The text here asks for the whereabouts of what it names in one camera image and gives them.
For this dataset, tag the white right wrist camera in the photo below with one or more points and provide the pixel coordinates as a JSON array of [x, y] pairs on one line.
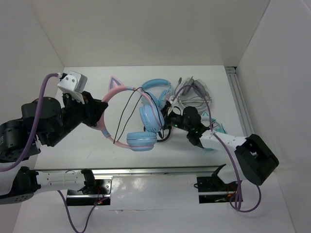
[[173, 103]]

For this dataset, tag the white teal cat-ear headphones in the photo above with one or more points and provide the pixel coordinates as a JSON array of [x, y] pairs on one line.
[[213, 128]]

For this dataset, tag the aluminium right side rail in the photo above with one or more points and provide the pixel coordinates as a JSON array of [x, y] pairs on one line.
[[244, 116]]

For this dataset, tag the white grey gaming headset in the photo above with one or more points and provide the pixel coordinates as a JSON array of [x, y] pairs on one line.
[[194, 94]]

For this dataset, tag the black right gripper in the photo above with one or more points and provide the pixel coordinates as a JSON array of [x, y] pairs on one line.
[[164, 109]]

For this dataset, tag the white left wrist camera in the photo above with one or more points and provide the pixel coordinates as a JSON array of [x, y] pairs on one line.
[[73, 84]]

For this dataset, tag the aluminium rail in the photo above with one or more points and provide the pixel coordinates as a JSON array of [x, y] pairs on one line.
[[145, 171], [244, 116]]

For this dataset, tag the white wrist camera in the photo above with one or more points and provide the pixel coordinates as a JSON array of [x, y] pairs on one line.
[[73, 84], [173, 103]]

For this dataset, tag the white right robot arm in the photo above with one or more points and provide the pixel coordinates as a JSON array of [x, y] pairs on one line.
[[251, 158]]

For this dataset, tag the aluminium front rail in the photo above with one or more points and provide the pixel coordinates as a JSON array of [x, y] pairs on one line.
[[145, 171]]

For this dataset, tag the light blue over-ear headphones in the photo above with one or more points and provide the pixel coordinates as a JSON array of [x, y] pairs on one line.
[[159, 90]]

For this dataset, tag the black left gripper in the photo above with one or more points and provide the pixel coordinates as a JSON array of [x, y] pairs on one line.
[[93, 108]]

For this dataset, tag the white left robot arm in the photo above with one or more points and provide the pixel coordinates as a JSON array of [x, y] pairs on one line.
[[44, 122]]

